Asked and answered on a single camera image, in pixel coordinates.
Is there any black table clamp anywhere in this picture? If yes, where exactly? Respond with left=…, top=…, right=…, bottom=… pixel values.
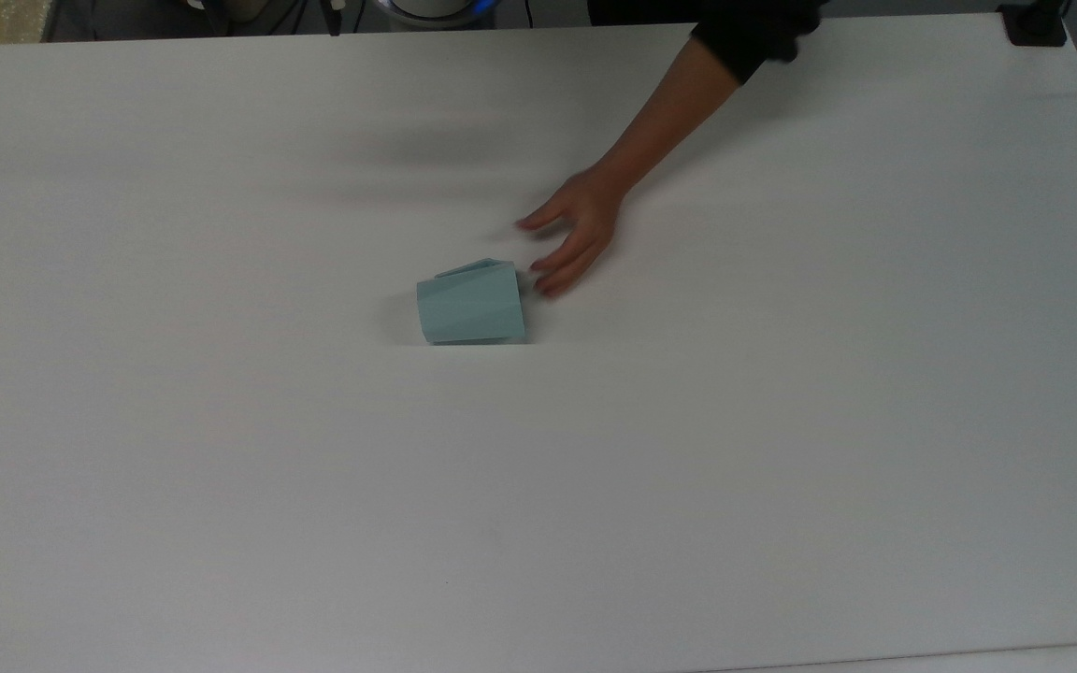
left=998, top=0, right=1070, bottom=48

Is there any person's forearm with black sleeve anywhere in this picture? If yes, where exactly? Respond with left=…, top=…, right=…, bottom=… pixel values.
left=589, top=0, right=827, bottom=195

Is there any pale green faceted cup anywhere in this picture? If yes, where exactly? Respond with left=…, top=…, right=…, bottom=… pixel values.
left=416, top=258, right=528, bottom=346

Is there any person's bare hand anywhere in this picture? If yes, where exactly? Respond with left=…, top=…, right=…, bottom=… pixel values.
left=514, top=165, right=631, bottom=300

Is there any black cable bundle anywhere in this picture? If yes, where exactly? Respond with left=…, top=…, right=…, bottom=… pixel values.
left=185, top=0, right=366, bottom=38

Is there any white robot base with blue ring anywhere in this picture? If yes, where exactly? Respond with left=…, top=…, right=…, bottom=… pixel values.
left=378, top=0, right=502, bottom=23

